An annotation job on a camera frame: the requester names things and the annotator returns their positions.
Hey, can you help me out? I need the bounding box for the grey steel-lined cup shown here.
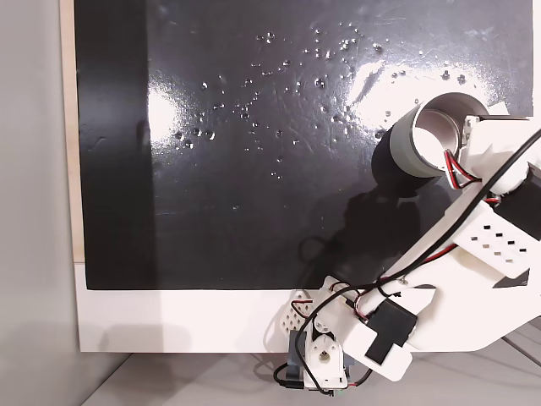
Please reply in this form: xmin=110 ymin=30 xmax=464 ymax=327
xmin=388 ymin=92 xmax=509 ymax=179

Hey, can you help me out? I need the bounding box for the black glossy table mat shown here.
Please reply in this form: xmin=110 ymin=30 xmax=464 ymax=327
xmin=74 ymin=0 xmax=534 ymax=292

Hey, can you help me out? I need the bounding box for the black camera cable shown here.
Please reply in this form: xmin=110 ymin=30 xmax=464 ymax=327
xmin=295 ymin=129 xmax=541 ymax=392

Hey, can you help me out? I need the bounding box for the red white servo wire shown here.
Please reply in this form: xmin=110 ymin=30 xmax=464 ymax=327
xmin=442 ymin=148 xmax=481 ymax=190

